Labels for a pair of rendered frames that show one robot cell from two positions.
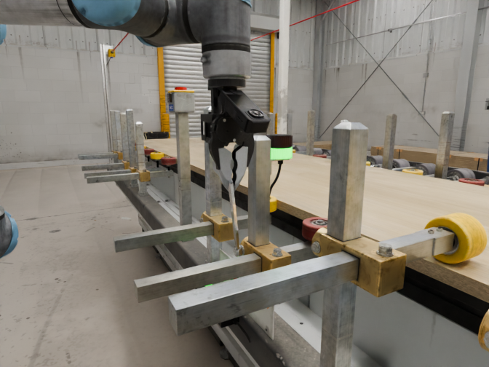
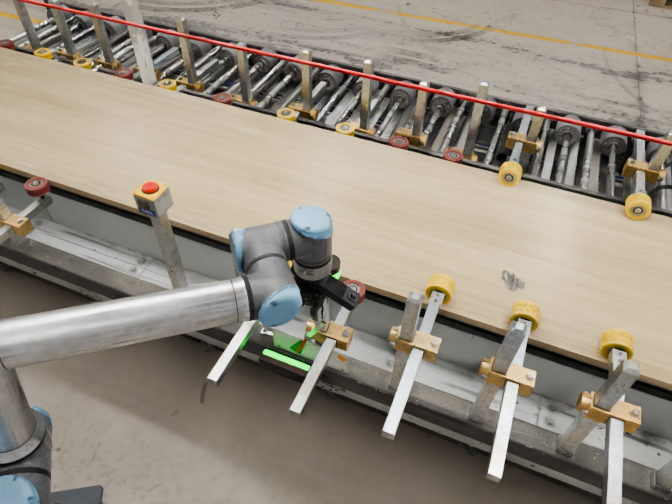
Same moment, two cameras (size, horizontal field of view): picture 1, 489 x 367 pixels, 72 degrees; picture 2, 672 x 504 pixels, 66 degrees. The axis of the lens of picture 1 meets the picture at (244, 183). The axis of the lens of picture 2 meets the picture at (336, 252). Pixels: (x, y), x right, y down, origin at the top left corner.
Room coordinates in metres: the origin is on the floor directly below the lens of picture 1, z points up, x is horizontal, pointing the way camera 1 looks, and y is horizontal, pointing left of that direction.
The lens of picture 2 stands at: (0.00, 0.52, 2.13)
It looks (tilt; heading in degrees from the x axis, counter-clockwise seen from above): 47 degrees down; 319
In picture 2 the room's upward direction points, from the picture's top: 2 degrees clockwise
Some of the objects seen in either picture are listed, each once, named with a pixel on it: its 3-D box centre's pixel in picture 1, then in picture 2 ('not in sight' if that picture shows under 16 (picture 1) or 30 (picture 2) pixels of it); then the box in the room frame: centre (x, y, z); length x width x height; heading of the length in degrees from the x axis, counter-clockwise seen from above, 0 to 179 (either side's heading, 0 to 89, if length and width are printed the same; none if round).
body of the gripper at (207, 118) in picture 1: (225, 113); (310, 283); (0.66, 0.04, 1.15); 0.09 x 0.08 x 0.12; 28
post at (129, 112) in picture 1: (132, 149); not in sight; (2.02, 0.68, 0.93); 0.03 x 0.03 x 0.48; 28
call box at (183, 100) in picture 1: (181, 103); (153, 199); (1.15, 0.21, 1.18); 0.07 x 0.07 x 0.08; 28
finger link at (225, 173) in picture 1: (220, 167); (309, 313); (0.65, 0.05, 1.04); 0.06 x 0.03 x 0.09; 28
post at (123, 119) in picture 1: (125, 149); not in sight; (2.24, 0.80, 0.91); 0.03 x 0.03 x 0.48; 28
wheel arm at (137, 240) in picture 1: (199, 230); (251, 323); (0.86, 0.12, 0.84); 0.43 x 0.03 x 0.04; 118
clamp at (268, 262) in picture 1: (264, 256); (329, 332); (0.68, -0.04, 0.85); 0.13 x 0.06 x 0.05; 28
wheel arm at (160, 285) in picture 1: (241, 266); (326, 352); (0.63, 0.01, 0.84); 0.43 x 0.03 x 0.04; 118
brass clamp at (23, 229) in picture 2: (142, 175); (12, 222); (1.78, 0.55, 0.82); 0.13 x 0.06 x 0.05; 28
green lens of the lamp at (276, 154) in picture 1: (278, 152); not in sight; (0.72, -0.07, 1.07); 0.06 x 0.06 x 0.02
